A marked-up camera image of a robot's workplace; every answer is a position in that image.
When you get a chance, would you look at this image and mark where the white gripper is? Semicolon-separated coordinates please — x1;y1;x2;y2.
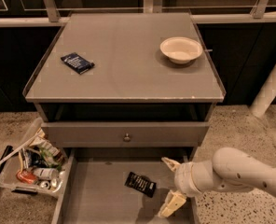
158;157;214;217

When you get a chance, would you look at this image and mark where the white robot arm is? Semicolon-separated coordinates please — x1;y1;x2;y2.
158;147;276;217

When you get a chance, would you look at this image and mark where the round metal drawer knob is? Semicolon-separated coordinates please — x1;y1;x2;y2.
123;133;131;142

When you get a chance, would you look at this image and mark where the open grey middle drawer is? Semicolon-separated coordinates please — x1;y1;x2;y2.
51;147;198;224

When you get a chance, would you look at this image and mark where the grey drawer cabinet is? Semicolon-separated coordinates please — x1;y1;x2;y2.
21;12;228;224

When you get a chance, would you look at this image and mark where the grey top drawer front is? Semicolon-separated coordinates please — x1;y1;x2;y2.
42;121;209;147

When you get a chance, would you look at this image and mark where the white paper bowl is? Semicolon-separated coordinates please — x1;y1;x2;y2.
160;37;203;64

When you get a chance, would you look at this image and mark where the white can in bin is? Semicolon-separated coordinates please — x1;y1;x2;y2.
33;168;59;180

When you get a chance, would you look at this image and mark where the green white snack bag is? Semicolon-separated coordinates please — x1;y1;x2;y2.
30;137;64;167

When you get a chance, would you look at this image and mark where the clear plastic storage bin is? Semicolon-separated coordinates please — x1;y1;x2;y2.
0;118;67;197

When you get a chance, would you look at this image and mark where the orange snack packet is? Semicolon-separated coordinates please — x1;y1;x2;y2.
16;170;38;185

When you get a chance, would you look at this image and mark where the metal window railing frame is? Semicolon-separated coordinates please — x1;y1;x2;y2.
0;0;276;27

